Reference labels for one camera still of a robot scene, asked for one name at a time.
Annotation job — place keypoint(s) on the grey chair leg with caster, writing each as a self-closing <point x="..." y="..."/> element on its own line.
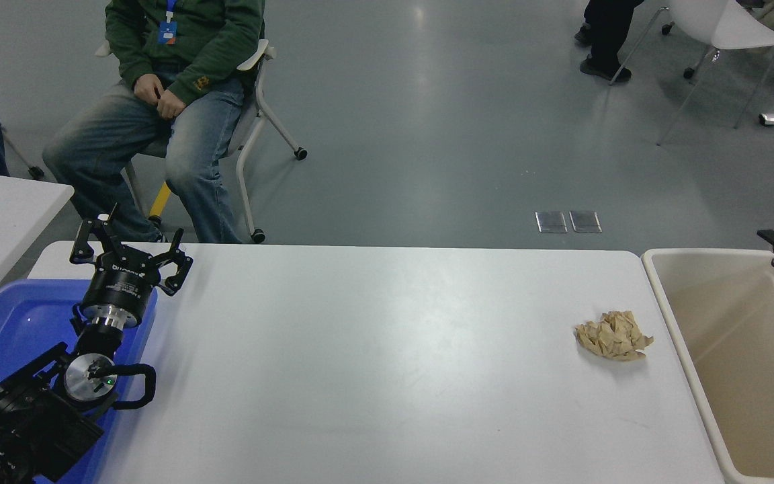
<point x="35" y="173"/>

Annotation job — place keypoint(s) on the white shell chair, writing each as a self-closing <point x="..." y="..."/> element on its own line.
<point x="729" y="27"/>

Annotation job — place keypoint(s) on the silver floor outlet plate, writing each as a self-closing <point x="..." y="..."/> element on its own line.
<point x="551" y="222"/>
<point x="585" y="221"/>

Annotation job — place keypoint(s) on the person's left hand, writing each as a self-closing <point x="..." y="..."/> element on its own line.
<point x="170" y="104"/>

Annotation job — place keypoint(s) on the blue id badge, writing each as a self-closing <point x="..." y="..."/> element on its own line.
<point x="167" y="31"/>

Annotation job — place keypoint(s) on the white office chair on casters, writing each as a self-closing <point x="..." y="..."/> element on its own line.
<point x="256" y="60"/>

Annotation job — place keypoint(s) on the person's right hand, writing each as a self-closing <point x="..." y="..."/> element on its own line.
<point x="148" y="87"/>

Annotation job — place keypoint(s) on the blue plastic tray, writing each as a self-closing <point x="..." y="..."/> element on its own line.
<point x="4" y="329"/>

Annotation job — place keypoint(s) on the large pale plastic bin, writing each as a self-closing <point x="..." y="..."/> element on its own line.
<point x="750" y="376"/>

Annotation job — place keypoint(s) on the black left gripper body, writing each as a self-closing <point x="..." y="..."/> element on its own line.
<point x="118" y="286"/>

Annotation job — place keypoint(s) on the yellow strip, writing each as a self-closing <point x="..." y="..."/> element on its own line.
<point x="160" y="200"/>

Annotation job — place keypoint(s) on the tan paper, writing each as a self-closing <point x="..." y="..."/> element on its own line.
<point x="612" y="335"/>

